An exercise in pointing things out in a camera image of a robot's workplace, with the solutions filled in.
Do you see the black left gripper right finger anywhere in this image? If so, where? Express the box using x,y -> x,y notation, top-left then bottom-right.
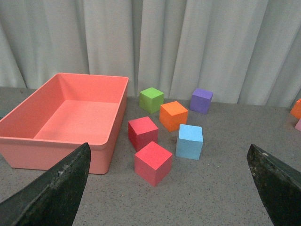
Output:
247,144 -> 301,226

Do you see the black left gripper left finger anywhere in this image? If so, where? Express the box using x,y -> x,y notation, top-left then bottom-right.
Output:
0,143 -> 91,226

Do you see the light blue foam block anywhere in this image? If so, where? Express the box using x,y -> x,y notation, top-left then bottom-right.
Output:
175,124 -> 204,160

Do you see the pink foam block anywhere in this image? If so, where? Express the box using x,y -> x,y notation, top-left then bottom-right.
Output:
294,119 -> 301,131

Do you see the orange foam block by bin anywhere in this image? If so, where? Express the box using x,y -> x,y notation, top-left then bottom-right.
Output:
290,99 -> 301,120

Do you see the pink plastic bin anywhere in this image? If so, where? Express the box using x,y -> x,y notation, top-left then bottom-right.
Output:
0,73 -> 128,175

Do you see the dark red foam block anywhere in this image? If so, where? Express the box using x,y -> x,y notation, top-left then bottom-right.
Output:
128,116 -> 158,152

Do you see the purple foam block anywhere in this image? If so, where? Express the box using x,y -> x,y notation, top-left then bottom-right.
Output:
190,88 -> 213,114

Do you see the grey curtain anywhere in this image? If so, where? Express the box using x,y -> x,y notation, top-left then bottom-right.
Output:
0,0 -> 301,107

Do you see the green foam block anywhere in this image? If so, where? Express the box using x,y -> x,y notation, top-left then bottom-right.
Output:
139,87 -> 164,113

